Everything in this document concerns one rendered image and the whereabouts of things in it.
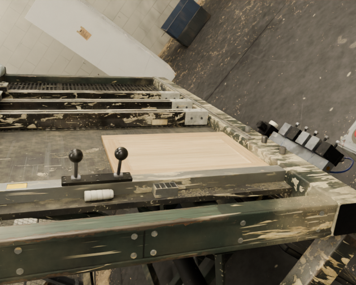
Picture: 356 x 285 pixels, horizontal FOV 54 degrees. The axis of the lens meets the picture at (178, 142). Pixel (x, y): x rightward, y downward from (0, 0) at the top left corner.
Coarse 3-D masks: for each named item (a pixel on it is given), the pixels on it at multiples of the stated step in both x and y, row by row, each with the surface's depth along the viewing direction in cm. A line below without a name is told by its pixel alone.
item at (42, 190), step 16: (144, 176) 107; (160, 176) 108; (176, 176) 108; (192, 176) 109; (208, 176) 111; (224, 176) 113; (240, 176) 114; (256, 176) 116; (272, 176) 119; (0, 192) 92; (16, 192) 93; (32, 192) 95; (48, 192) 96; (64, 192) 98; (80, 192) 99; (128, 192) 104; (144, 192) 105
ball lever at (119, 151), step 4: (120, 148) 95; (124, 148) 95; (116, 152) 95; (120, 152) 94; (124, 152) 95; (116, 156) 95; (120, 156) 94; (124, 156) 95; (120, 160) 96; (120, 164) 99; (120, 168) 101; (116, 172) 103; (120, 172) 103; (116, 176) 102; (120, 176) 103
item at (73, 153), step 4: (72, 152) 91; (76, 152) 91; (80, 152) 92; (68, 156) 91; (72, 156) 91; (76, 156) 91; (80, 156) 91; (72, 160) 91; (76, 160) 91; (80, 160) 92; (76, 164) 94; (76, 168) 96; (76, 172) 97; (72, 176) 99; (76, 176) 99; (80, 176) 100
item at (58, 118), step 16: (0, 112) 153; (16, 112) 153; (32, 112) 155; (48, 112) 157; (64, 112) 159; (80, 112) 161; (96, 112) 163; (112, 112) 165; (128, 112) 167; (144, 112) 170; (160, 112) 172; (176, 112) 175; (192, 112) 177; (208, 112) 180; (0, 128) 152; (16, 128) 154
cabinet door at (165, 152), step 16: (112, 144) 138; (128, 144) 141; (144, 144) 142; (160, 144) 143; (176, 144) 145; (192, 144) 146; (208, 144) 148; (224, 144) 149; (112, 160) 123; (128, 160) 125; (144, 160) 126; (160, 160) 127; (176, 160) 128; (192, 160) 129; (208, 160) 130; (224, 160) 131; (240, 160) 132; (256, 160) 133
